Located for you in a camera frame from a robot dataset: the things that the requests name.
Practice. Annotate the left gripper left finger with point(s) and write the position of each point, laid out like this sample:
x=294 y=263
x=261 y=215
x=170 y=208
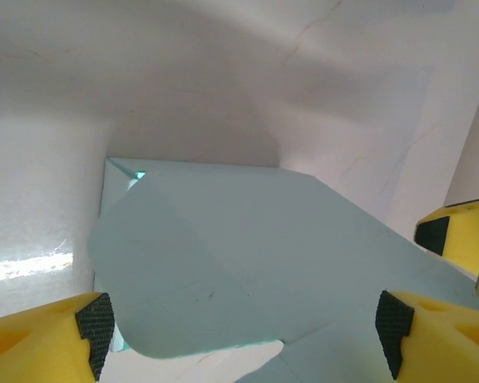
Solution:
x=36 y=343

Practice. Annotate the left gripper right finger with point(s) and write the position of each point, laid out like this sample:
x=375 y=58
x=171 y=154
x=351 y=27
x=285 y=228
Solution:
x=443 y=343

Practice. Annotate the light blue paper box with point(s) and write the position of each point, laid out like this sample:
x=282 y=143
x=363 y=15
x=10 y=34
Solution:
x=243 y=247

